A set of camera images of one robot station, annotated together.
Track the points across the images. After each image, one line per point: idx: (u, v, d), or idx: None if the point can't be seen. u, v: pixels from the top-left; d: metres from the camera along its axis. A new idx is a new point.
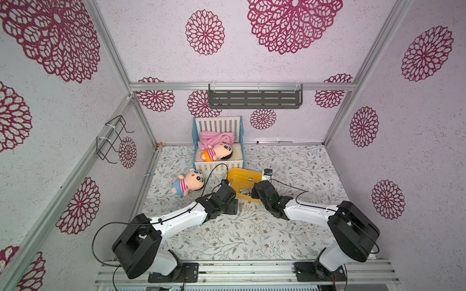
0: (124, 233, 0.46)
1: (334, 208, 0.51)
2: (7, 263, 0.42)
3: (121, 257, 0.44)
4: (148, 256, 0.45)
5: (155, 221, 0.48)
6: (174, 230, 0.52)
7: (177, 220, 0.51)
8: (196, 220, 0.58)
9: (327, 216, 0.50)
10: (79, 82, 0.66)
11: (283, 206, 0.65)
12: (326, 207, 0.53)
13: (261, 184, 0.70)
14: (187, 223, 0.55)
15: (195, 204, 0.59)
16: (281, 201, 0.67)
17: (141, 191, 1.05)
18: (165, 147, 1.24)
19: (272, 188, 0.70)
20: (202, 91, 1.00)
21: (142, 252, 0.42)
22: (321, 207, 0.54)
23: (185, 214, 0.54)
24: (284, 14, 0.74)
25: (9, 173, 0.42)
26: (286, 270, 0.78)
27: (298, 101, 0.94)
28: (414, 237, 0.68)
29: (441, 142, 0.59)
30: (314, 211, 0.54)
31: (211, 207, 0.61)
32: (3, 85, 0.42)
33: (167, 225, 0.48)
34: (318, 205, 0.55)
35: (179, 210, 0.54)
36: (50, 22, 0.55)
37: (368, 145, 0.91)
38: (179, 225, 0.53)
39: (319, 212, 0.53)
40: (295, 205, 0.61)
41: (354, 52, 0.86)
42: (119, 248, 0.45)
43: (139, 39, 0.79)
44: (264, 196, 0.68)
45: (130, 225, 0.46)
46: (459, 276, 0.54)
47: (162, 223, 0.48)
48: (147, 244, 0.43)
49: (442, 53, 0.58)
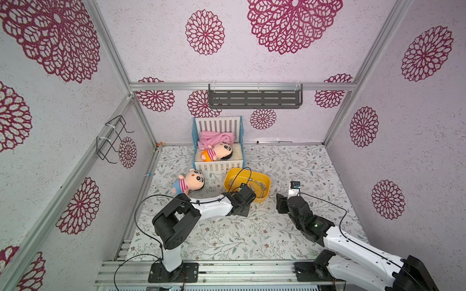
0: (165, 207, 0.51)
1: (399, 262, 0.44)
2: (7, 263, 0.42)
3: (160, 229, 0.49)
4: (186, 230, 0.49)
5: (193, 201, 0.53)
6: (206, 214, 0.56)
7: (209, 205, 0.56)
8: (223, 211, 0.64)
9: (389, 270, 0.44)
10: (79, 82, 0.66)
11: (322, 233, 0.57)
12: (388, 258, 0.46)
13: (295, 202, 0.62)
14: (218, 210, 0.61)
15: (222, 196, 0.65)
16: (317, 224, 0.60)
17: (141, 191, 1.05)
18: (165, 147, 1.24)
19: (307, 207, 0.62)
20: (202, 91, 1.00)
21: (183, 225, 0.47)
22: (380, 256, 0.47)
23: (216, 202, 0.60)
24: (284, 14, 0.74)
25: (9, 173, 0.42)
26: (286, 270, 0.78)
27: (298, 101, 0.94)
28: (414, 237, 0.68)
29: (441, 142, 0.59)
30: (370, 257, 0.47)
31: (235, 202, 0.66)
32: (3, 85, 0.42)
33: (203, 208, 0.53)
34: (374, 250, 0.48)
35: (214, 196, 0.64)
36: (50, 22, 0.55)
37: (368, 145, 0.91)
38: (211, 210, 0.57)
39: (377, 261, 0.46)
40: (340, 237, 0.54)
41: (354, 53, 0.86)
42: (159, 222, 0.50)
43: (139, 39, 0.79)
44: (296, 215, 0.65)
45: (172, 202, 0.51)
46: (459, 276, 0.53)
47: (199, 204, 0.54)
48: (188, 219, 0.48)
49: (442, 53, 0.58)
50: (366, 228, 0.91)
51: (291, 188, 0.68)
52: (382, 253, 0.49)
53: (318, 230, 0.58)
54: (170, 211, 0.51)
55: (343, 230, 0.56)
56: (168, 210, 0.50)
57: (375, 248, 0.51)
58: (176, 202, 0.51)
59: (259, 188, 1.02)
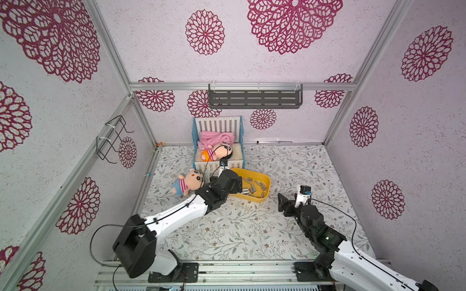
0: (121, 234, 0.45)
1: (415, 286, 0.44)
2: (7, 263, 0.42)
3: (122, 257, 0.44)
4: (146, 256, 0.44)
5: (150, 221, 0.46)
6: (172, 228, 0.50)
7: (174, 217, 0.49)
8: (194, 214, 0.56)
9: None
10: (79, 82, 0.66)
11: (333, 247, 0.56)
12: (403, 282, 0.46)
13: (309, 213, 0.60)
14: (187, 217, 0.54)
15: (194, 196, 0.57)
16: (328, 236, 0.59)
17: (141, 191, 1.05)
18: (165, 147, 1.24)
19: (321, 218, 0.58)
20: (202, 91, 1.00)
21: (139, 254, 0.41)
22: (394, 277, 0.47)
23: (184, 209, 0.52)
24: (284, 14, 0.74)
25: (9, 173, 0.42)
26: (286, 270, 0.78)
27: (298, 101, 0.94)
28: (414, 236, 0.68)
29: (440, 142, 0.59)
30: (384, 277, 0.47)
31: (212, 198, 0.58)
32: (3, 85, 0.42)
33: (164, 225, 0.47)
34: (388, 271, 0.48)
35: (177, 206, 0.52)
36: (50, 22, 0.55)
37: (368, 145, 0.91)
38: (178, 222, 0.51)
39: (391, 283, 0.46)
40: (352, 254, 0.53)
41: (354, 52, 0.86)
42: (119, 251, 0.45)
43: (139, 39, 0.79)
44: (309, 225, 0.62)
45: (125, 228, 0.44)
46: (459, 276, 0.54)
47: (158, 222, 0.46)
48: (142, 245, 0.41)
49: (442, 53, 0.58)
50: (366, 228, 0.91)
51: (301, 193, 0.80)
52: (397, 275, 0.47)
53: (328, 242, 0.58)
54: (125, 239, 0.47)
55: (355, 247, 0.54)
56: (124, 237, 0.44)
57: (389, 269, 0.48)
58: (128, 228, 0.44)
59: (259, 189, 1.01)
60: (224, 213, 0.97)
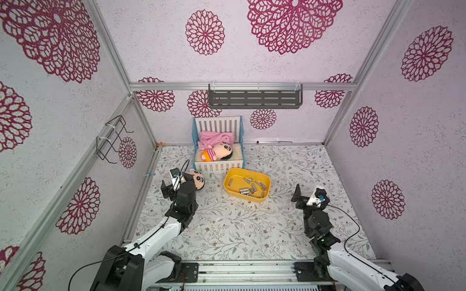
0: (99, 272, 0.43)
1: (394, 277, 0.46)
2: (7, 263, 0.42)
3: None
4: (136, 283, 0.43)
5: (131, 247, 0.46)
6: (153, 250, 0.51)
7: (153, 239, 0.50)
8: (171, 233, 0.58)
9: (381, 282, 0.46)
10: (79, 82, 0.66)
11: (326, 247, 0.61)
12: (383, 273, 0.48)
13: (320, 219, 0.61)
14: (165, 237, 0.55)
15: (166, 218, 0.59)
16: (324, 239, 0.65)
17: (141, 191, 1.05)
18: (165, 146, 1.26)
19: (330, 227, 0.60)
20: (202, 91, 1.00)
21: (129, 282, 0.41)
22: (377, 270, 0.49)
23: (160, 230, 0.54)
24: (284, 14, 0.74)
25: (9, 173, 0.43)
26: (286, 270, 0.78)
27: (298, 101, 0.94)
28: (414, 237, 0.67)
29: (441, 142, 0.59)
30: (366, 270, 0.50)
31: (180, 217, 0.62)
32: (3, 85, 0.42)
33: (146, 247, 0.47)
34: (373, 265, 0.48)
35: (152, 228, 0.54)
36: (50, 22, 0.55)
37: (368, 145, 0.91)
38: (157, 242, 0.52)
39: (372, 274, 0.48)
40: (341, 251, 0.58)
41: (354, 52, 0.86)
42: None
43: (139, 39, 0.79)
44: (316, 229, 0.65)
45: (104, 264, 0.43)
46: (459, 276, 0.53)
47: (140, 246, 0.47)
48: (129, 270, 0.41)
49: (442, 53, 0.58)
50: (367, 228, 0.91)
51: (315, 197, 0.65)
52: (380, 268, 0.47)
53: (323, 244, 0.63)
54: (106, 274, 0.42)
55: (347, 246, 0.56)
56: (104, 274, 0.42)
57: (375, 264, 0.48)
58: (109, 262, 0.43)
59: (259, 189, 1.01)
60: (224, 213, 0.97)
